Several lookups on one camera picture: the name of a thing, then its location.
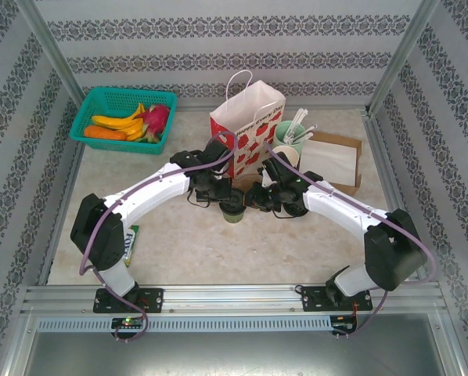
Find black plastic cup lid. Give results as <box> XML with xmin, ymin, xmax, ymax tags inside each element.
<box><xmin>221</xmin><ymin>189</ymin><xmax>247</xmax><ymax>211</ymax></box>

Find green paper coffee cup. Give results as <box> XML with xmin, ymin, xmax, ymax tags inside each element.
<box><xmin>219</xmin><ymin>195</ymin><xmax>246</xmax><ymax>225</ymax></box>

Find white paper napkins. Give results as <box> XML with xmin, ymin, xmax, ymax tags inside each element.
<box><xmin>299</xmin><ymin>139</ymin><xmax>357</xmax><ymax>186</ymax></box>

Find brown cardboard box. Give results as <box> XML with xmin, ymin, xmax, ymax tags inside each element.
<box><xmin>299</xmin><ymin>131</ymin><xmax>363</xmax><ymax>193</ymax></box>

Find red white paper bag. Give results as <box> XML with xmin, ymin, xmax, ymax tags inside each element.
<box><xmin>209</xmin><ymin>69</ymin><xmax>287</xmax><ymax>181</ymax></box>

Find stack of black cup lids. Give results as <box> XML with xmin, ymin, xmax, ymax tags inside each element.
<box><xmin>283</xmin><ymin>201</ymin><xmax>310</xmax><ymax>219</ymax></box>

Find stack of green paper cups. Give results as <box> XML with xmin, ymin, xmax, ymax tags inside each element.
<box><xmin>271</xmin><ymin>143</ymin><xmax>300</xmax><ymax>174</ymax></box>

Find mint green plastic cup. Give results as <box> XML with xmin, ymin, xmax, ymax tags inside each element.
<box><xmin>274</xmin><ymin>120</ymin><xmax>308</xmax><ymax>150</ymax></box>

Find pink dragon fruit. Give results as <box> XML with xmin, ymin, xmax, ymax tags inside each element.
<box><xmin>135</xmin><ymin>103</ymin><xmax>171</xmax><ymax>144</ymax></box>

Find green snack packet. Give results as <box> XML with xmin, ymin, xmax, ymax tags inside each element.
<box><xmin>122</xmin><ymin>223</ymin><xmax>141</xmax><ymax>267</ymax></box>

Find yellow banana bunch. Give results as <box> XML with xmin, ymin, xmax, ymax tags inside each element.
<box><xmin>92</xmin><ymin>102</ymin><xmax>146</xmax><ymax>142</ymax></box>

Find orange carrot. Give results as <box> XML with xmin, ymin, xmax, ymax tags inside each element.
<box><xmin>83</xmin><ymin>125</ymin><xmax>128</xmax><ymax>141</ymax></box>

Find teal plastic basket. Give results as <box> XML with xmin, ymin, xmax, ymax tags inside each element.
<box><xmin>68</xmin><ymin>86</ymin><xmax>179</xmax><ymax>156</ymax></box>

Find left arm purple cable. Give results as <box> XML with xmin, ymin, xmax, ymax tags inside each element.
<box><xmin>79</xmin><ymin>131</ymin><xmax>239</xmax><ymax>342</ymax></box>

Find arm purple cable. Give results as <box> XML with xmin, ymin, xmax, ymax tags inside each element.
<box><xmin>79</xmin><ymin>131</ymin><xmax>239</xmax><ymax>342</ymax></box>
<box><xmin>261</xmin><ymin>140</ymin><xmax>437</xmax><ymax>338</ymax></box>

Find aluminium back rail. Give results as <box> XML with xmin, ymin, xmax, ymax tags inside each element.
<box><xmin>175</xmin><ymin>97</ymin><xmax>370</xmax><ymax>112</ymax></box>

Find aluminium side rail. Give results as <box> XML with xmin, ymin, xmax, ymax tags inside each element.
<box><xmin>365</xmin><ymin>111</ymin><xmax>430</xmax><ymax>283</ymax></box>
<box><xmin>36</xmin><ymin>103</ymin><xmax>87</xmax><ymax>286</ymax></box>

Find aluminium mounting rail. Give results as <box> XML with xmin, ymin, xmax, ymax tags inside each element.
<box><xmin>20</xmin><ymin>284</ymin><xmax>442</xmax><ymax>314</ymax></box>

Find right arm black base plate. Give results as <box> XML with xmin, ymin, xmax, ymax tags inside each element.
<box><xmin>300</xmin><ymin>284</ymin><xmax>374</xmax><ymax>313</ymax></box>

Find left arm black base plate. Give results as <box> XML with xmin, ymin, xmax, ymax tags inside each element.
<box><xmin>92</xmin><ymin>287</ymin><xmax>164</xmax><ymax>314</ymax></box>

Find slotted grey cable duct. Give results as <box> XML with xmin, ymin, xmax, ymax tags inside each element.
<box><xmin>36</xmin><ymin>316</ymin><xmax>358</xmax><ymax>333</ymax></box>

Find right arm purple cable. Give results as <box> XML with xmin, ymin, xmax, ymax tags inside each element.
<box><xmin>261</xmin><ymin>140</ymin><xmax>437</xmax><ymax>338</ymax></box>

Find aluminium frame post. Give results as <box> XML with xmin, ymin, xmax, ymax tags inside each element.
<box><xmin>365</xmin><ymin>0</ymin><xmax>442</xmax><ymax>117</ymax></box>
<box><xmin>14</xmin><ymin>0</ymin><xmax>87</xmax><ymax>109</ymax></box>

